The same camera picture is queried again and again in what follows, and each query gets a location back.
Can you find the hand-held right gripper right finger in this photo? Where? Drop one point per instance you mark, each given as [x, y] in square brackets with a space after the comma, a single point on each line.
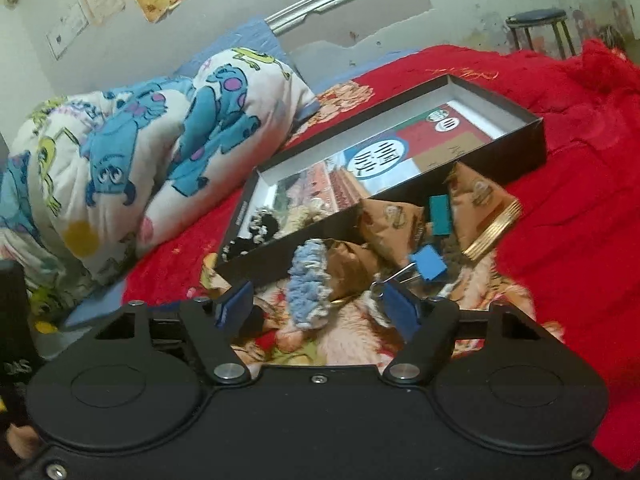
[404, 307]

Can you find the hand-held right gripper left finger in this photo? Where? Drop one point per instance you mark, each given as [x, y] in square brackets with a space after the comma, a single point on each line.
[232, 306]

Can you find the blue binder clip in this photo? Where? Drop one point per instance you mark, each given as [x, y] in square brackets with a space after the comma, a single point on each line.
[430, 265]

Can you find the brown triangular snack packet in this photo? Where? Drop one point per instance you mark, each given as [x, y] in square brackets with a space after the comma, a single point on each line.
[350, 265]
[390, 225]
[475, 205]

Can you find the blue crocheted scrunchie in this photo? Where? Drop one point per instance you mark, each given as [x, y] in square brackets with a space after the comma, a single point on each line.
[307, 280]

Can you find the shallow black cardboard box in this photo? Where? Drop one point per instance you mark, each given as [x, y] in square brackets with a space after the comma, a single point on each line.
[520, 155]

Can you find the black scrunchie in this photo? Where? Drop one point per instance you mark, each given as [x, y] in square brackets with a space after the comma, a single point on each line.
[265, 225]

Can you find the teal binder clip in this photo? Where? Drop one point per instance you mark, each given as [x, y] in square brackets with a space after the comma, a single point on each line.
[441, 215]

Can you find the beige crocheted scrunchie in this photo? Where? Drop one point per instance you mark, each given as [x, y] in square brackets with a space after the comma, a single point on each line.
[305, 215]

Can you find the printed picture card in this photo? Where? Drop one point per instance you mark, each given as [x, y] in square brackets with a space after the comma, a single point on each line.
[390, 160]

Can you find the cartoon monster printed blanket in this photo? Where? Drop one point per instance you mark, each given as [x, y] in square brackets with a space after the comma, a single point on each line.
[150, 160]

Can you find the red printed blanket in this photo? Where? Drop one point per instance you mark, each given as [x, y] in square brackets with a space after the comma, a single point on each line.
[575, 210]

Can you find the light blue bed sheet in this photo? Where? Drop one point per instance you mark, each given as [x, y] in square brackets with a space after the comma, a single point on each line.
[350, 60]

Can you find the blue pillow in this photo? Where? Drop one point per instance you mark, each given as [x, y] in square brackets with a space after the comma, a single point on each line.
[250, 35]

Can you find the round black stool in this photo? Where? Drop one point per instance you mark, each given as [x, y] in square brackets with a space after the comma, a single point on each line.
[535, 16]

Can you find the cartoon wall sticker strip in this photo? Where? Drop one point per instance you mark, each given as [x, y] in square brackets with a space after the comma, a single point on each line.
[622, 17]

